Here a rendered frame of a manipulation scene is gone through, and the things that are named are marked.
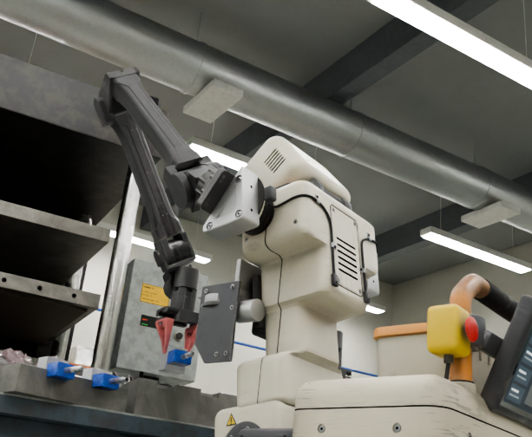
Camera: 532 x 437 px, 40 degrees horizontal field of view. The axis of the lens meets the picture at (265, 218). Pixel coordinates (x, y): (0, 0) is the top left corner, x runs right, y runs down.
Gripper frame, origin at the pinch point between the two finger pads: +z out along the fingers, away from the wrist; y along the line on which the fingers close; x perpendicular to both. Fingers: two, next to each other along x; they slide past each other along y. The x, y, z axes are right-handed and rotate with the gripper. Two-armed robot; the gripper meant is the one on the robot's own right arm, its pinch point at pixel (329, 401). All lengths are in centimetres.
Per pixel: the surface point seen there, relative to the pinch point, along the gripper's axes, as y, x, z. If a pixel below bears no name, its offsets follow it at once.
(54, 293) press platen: 64, -69, -31
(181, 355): 55, 22, 1
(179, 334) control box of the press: 17, -72, -28
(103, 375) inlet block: 72, 21, 8
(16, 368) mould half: 89, 21, 10
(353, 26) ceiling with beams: -154, -214, -335
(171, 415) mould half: 52, 12, 13
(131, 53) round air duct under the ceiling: 1, -262, -267
